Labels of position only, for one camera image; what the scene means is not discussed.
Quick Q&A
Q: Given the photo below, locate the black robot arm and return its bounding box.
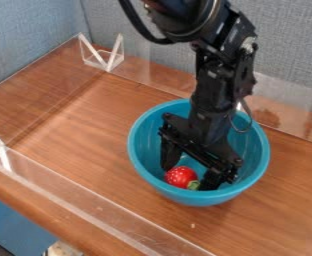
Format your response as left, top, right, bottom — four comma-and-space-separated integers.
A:
142, 0, 257, 190

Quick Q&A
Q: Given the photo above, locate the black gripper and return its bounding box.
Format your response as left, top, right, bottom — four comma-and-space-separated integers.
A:
158, 92, 242, 191

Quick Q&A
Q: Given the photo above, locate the clear acrylic barrier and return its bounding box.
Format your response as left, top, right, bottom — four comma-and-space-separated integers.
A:
0, 138, 216, 256
112, 56, 312, 142

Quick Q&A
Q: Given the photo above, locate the clear acrylic front barrier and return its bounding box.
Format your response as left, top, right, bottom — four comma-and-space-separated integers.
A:
0, 138, 216, 256

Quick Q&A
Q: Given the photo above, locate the clear acrylic back barrier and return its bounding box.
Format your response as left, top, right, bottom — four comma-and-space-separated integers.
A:
112, 56, 312, 142

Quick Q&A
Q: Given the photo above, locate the clear acrylic corner bracket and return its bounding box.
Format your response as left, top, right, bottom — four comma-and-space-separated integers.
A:
77, 33, 125, 72

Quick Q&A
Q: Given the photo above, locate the blue plastic bowl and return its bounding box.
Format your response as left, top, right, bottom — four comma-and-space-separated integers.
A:
126, 99, 271, 207

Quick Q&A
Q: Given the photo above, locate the red toy strawberry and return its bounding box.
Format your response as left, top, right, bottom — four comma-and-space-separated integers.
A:
164, 166, 200, 190

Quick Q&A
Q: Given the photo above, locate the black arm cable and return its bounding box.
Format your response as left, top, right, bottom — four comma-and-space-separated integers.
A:
117, 0, 177, 45

